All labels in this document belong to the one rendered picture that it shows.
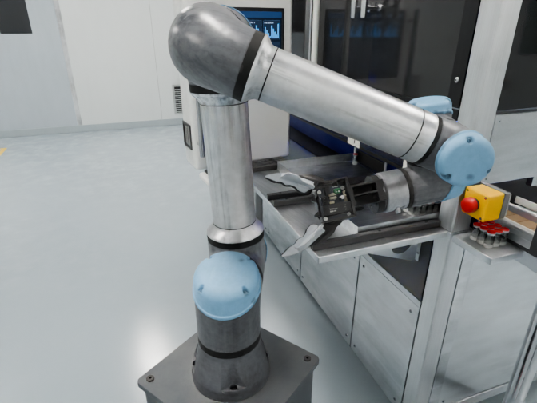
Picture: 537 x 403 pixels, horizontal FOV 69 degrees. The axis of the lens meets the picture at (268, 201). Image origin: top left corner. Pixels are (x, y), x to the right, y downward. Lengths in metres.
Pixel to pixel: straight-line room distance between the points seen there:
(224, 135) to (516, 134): 0.81
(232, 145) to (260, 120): 1.20
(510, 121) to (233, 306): 0.85
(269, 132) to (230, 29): 1.40
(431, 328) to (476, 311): 0.18
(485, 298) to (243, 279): 0.97
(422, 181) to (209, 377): 0.51
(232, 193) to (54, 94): 5.76
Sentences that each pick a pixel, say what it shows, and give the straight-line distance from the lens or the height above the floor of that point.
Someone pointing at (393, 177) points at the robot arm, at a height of 1.16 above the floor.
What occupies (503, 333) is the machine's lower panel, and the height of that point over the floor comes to 0.42.
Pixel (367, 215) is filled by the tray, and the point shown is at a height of 0.88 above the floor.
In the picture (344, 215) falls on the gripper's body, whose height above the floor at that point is 1.10.
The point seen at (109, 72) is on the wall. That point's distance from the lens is 6.32.
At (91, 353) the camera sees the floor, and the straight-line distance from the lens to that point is 2.15.
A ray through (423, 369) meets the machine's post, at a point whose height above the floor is 0.37.
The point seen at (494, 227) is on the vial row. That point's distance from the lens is 1.18.
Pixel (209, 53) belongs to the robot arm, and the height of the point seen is 1.37.
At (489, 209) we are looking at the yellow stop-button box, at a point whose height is 1.00.
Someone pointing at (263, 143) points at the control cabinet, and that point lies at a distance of 1.93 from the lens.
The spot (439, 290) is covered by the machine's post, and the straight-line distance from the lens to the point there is 1.30.
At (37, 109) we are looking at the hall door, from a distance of 6.47.
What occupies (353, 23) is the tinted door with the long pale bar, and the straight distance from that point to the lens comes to 1.57.
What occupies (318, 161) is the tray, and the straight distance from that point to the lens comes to 1.64.
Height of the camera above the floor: 1.40
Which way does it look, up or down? 24 degrees down
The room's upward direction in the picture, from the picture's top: straight up
